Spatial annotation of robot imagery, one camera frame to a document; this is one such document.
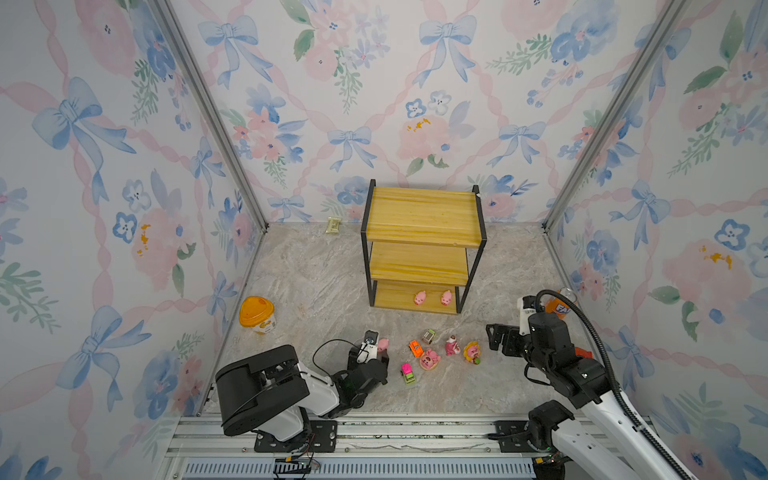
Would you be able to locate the green box toy truck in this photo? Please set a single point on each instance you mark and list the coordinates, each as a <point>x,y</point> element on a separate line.
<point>429,336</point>

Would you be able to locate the orange lid plastic jar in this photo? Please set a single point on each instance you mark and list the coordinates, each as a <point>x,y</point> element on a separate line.
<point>257,314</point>

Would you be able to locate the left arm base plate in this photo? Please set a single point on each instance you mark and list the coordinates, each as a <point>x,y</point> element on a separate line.
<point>318,436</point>

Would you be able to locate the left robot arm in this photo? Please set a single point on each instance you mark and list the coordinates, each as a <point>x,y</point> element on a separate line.
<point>274,393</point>

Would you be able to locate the pink green toy car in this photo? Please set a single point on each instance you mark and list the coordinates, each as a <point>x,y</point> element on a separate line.
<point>407,373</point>

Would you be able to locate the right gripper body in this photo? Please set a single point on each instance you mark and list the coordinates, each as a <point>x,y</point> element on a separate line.
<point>517,345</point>

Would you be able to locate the small green packet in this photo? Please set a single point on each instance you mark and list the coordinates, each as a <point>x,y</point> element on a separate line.
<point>333,225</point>

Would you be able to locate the pink bear donut toy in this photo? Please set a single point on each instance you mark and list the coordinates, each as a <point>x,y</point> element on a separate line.
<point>429,360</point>

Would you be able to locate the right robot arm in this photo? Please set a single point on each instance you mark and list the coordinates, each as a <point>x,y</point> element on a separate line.
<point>596,427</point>

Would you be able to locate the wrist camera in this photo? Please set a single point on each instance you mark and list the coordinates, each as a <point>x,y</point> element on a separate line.
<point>527,306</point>
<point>369,348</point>

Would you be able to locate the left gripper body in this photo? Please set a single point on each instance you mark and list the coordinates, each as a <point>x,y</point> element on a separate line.
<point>352,363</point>

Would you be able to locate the pink bear sunflower toy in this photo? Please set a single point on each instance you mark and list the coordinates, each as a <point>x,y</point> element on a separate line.
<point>472,353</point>

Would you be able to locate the orange toy truck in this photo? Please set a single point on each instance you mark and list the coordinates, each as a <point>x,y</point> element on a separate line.
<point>416,348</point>

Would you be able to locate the red small object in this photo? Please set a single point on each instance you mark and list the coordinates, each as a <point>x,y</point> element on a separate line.
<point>583,353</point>

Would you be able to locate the wooden three-tier shelf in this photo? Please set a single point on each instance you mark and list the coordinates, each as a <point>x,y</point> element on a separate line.
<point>417,239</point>

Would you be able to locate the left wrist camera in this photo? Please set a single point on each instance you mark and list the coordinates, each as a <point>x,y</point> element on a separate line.
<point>369,348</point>

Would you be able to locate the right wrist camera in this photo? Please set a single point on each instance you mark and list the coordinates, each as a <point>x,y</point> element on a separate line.
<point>527,306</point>

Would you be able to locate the orange soda can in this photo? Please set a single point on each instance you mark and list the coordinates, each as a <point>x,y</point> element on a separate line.
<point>557,306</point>

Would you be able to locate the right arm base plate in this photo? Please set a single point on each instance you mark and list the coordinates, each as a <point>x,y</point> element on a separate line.
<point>531,436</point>

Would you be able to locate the pink bear cream toy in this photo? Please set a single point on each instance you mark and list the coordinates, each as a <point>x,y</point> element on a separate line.
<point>452,346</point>

